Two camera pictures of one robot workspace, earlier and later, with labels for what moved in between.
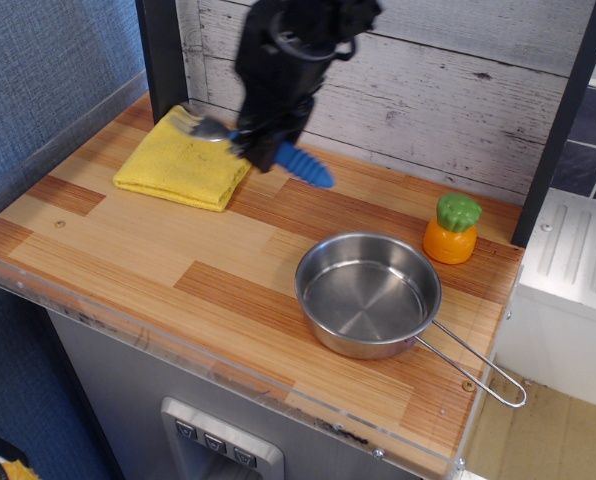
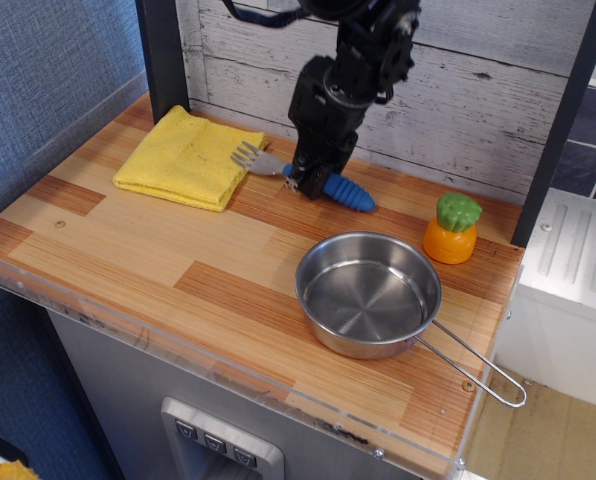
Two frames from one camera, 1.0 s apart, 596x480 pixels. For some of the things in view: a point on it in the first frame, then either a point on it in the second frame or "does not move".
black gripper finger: [261, 151] to [312, 181]
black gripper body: [285, 52] to [326, 112]
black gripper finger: [299, 114] to [340, 156]
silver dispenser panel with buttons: [204, 446] does not move
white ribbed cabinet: [562, 331] does not move
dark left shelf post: [162, 49] does not move
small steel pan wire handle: [374, 295] does not move
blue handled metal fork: [286, 157] to [337, 188]
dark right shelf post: [565, 118] does not move
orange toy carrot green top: [451, 237] does not move
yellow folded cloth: [173, 162] does not move
